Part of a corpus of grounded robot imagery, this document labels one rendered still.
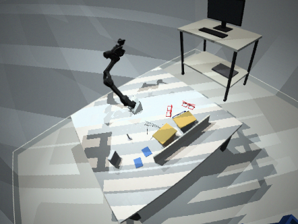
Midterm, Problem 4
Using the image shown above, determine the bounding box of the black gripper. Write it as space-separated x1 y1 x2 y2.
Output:
112 39 126 56

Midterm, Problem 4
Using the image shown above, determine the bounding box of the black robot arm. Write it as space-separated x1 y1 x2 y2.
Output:
103 49 136 109

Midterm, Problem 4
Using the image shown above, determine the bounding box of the blue box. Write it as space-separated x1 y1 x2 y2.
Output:
142 147 152 157
134 157 143 168

